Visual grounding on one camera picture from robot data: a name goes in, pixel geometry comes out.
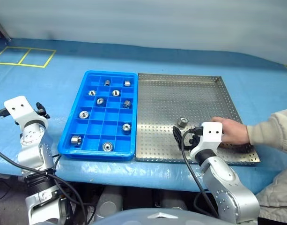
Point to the grey robot torso with logo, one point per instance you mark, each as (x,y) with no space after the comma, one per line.
(157,219)

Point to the perforated steel tray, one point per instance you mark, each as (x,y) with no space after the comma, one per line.
(169,98)

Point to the person's beige jacket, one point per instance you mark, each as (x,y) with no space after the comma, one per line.
(279,199)

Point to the person's bare hand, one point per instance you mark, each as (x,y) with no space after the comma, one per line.
(234,131)

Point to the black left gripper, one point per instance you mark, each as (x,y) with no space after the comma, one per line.
(41,106)

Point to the grey rounded shape under table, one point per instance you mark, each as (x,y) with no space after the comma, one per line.
(173,202)
(110,201)

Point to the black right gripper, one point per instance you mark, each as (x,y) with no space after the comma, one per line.
(192,141)

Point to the person's beige sleeved forearm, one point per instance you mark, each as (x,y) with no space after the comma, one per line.
(272,131)

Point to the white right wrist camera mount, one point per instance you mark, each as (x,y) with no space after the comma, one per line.
(211,136)

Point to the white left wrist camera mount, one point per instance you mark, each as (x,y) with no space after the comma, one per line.
(16,107)

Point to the blue plastic table cover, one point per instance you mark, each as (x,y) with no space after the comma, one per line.
(40,82)

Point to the metal frame leg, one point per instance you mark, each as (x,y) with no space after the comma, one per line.
(6,36)

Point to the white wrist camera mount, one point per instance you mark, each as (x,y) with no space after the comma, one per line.
(16,107)
(211,136)

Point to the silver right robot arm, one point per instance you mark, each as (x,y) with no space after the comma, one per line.
(227,187)

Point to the blue plastic compartment tray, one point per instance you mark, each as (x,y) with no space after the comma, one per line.
(96,127)

